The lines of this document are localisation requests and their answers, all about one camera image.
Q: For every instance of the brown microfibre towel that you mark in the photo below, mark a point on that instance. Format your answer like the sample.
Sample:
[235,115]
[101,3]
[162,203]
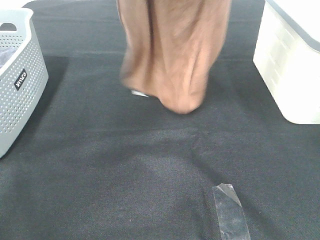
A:
[171,47]

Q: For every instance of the grey perforated laundry basket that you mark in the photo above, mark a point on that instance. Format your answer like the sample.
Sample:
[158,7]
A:
[23,82]

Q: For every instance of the clear tape strip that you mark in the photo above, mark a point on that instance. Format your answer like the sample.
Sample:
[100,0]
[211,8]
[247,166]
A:
[231,218]

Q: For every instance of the black table cloth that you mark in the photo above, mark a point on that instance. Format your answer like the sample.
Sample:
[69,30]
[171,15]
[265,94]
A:
[95,162]

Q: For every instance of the dark cloth in basket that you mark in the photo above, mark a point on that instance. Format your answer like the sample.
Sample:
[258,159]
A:
[7,57]

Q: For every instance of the white plastic storage bin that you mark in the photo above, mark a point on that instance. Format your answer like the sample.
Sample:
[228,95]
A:
[287,56]

